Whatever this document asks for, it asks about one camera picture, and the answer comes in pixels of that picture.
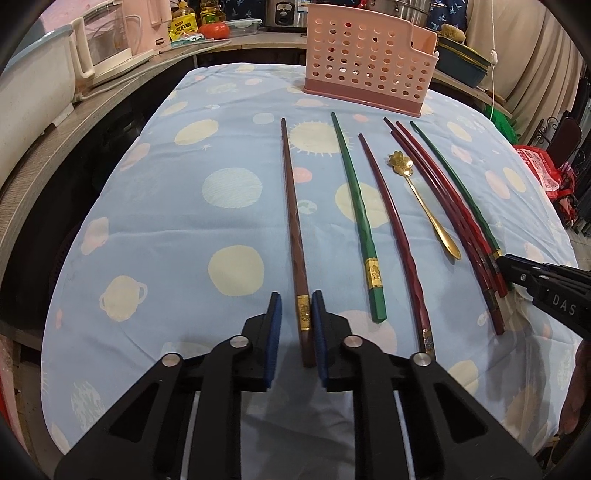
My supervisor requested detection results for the gold flower handle spoon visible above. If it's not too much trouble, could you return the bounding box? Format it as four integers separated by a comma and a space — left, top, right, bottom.
387, 150, 462, 261

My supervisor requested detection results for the clear food container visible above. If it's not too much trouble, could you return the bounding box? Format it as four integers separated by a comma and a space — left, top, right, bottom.
229, 16, 262, 38

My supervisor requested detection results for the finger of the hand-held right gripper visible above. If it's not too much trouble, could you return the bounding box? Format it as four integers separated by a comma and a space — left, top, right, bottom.
495, 257, 553, 302
502, 253, 591, 279

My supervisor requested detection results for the pink dotted curtain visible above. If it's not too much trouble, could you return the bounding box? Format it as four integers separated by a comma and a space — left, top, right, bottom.
28, 0, 116, 29

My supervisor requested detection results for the dark red chopstick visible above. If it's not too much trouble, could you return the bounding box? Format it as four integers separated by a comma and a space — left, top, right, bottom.
384, 117, 499, 301
358, 133, 437, 361
390, 130, 507, 336
396, 121, 509, 298

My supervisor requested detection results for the yellow rimmed plastic basin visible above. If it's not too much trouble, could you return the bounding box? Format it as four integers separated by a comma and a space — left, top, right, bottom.
438, 34, 491, 63

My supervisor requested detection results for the red tomato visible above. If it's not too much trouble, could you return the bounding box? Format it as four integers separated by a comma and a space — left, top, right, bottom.
198, 21, 230, 40

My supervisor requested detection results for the cooking oil bottle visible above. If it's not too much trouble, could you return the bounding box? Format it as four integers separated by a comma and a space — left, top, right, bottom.
198, 0, 227, 24

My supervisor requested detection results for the pink perforated utensil basket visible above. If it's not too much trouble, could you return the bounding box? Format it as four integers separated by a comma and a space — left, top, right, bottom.
302, 2, 438, 118

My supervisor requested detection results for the person's right forearm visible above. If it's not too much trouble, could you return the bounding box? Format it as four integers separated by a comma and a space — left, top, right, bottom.
561, 344, 591, 441

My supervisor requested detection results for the white cable with switch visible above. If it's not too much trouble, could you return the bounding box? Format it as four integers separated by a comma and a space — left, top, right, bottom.
488, 0, 509, 121

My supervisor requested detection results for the brown chopstick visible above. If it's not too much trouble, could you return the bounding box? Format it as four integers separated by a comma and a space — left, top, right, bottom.
279, 117, 317, 368

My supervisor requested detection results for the white glass electric kettle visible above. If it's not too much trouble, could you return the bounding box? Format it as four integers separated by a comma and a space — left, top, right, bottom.
71, 11, 155, 85

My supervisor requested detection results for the light blue plastic dish bin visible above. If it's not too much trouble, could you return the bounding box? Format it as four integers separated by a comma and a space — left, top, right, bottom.
0, 23, 78, 185

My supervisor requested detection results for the green plastic bag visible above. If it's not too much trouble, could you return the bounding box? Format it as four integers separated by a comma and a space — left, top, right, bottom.
489, 108, 520, 145

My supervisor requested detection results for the yellow seasoning packet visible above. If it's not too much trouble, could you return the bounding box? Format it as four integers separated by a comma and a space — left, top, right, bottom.
167, 11, 199, 42

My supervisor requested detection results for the blue planet print tablecloth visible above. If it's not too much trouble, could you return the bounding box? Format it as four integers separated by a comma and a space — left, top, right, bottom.
39, 62, 585, 480

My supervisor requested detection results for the steel rice cooker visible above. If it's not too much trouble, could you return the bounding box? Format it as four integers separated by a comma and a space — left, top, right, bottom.
265, 0, 309, 28

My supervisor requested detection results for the beige curtain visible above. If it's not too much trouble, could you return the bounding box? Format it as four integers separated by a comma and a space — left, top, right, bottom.
462, 0, 591, 141

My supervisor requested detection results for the green chopstick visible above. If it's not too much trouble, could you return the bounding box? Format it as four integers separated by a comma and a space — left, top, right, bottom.
330, 112, 387, 323
409, 121, 515, 291

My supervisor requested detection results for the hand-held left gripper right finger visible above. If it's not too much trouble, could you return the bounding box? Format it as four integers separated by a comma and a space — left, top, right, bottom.
311, 290, 542, 480

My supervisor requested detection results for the red printed bag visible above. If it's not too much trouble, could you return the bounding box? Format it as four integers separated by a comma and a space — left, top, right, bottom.
515, 145, 579, 209

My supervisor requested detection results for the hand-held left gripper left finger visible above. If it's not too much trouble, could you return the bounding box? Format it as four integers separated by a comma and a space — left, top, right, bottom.
53, 292, 284, 480

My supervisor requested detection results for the blue white snack packet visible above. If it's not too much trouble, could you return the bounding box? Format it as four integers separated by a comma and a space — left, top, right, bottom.
171, 34, 232, 48

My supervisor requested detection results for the black metal rack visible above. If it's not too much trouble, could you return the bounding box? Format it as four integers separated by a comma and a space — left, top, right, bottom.
536, 117, 583, 160

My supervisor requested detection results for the pink electric kettle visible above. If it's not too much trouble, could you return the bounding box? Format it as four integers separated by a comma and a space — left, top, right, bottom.
104, 0, 174, 47

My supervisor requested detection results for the blue plastic basin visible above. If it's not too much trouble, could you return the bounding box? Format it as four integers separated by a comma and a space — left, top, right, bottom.
436, 46, 491, 89

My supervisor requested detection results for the steel steamer pot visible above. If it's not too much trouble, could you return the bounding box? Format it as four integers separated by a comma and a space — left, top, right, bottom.
392, 0, 431, 24

